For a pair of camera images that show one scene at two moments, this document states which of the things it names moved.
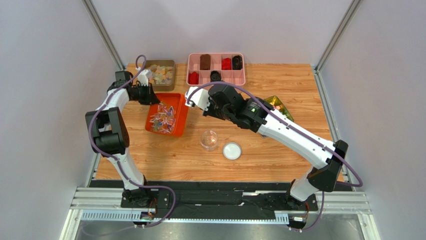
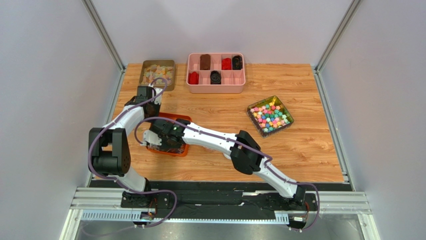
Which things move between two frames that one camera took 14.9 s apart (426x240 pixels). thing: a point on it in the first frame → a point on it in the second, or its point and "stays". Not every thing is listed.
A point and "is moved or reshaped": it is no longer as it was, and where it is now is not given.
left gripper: x=151 y=98 → x=157 y=106
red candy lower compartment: x=193 y=77 stays
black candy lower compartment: x=215 y=75 stays
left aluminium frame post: x=104 y=33 stays
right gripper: x=209 y=110 → x=163 y=139
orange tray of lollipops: x=169 y=117 is moved or reshaped
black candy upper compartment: x=237 y=62 stays
